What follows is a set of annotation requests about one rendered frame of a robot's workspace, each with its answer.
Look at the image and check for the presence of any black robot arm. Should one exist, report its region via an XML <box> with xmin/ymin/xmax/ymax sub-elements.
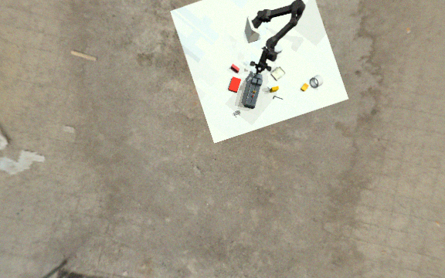
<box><xmin>251</xmin><ymin>0</ymin><xmax>306</xmax><ymax>70</ymax></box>

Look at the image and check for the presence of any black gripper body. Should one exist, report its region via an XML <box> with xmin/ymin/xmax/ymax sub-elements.
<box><xmin>250</xmin><ymin>56</ymin><xmax>271</xmax><ymax>72</ymax></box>

